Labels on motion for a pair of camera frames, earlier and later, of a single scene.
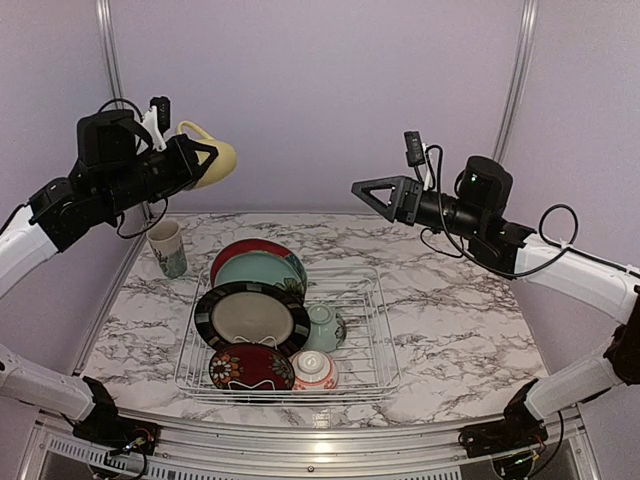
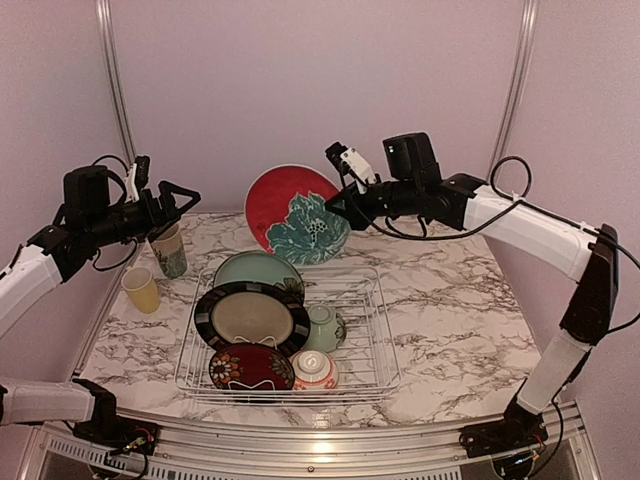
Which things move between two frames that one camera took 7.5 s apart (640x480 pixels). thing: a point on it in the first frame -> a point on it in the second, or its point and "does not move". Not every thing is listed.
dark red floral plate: (251, 366) does not move
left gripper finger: (188, 150) -> (168, 201)
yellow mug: (222, 165) -> (142, 289)
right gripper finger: (365, 189) -> (347, 203)
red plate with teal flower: (297, 284) -> (286, 214)
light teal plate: (254, 266) does not move
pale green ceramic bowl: (328, 329) does not move
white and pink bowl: (314, 369) does not move
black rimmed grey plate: (253, 312) does not move
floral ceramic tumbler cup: (165, 239) does not move
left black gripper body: (178, 174) -> (144, 223)
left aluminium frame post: (105, 14) does not move
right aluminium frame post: (517, 81) does not move
